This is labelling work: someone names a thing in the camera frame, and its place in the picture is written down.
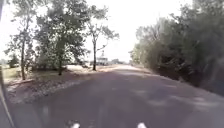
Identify pale building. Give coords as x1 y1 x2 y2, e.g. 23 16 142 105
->
96 50 110 66

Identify grey asphalt road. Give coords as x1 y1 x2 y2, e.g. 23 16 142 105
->
0 65 224 128

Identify row of trees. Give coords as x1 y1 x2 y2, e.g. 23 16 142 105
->
1 0 120 81

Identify robot's own part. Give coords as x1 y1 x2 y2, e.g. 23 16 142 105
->
136 121 148 128
67 121 81 128

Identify bare dirt verge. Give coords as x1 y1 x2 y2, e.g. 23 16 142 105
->
3 64 116 105

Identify dense trees and bushes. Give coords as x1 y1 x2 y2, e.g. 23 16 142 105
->
129 0 224 98

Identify grass field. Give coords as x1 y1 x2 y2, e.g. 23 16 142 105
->
1 64 34 81

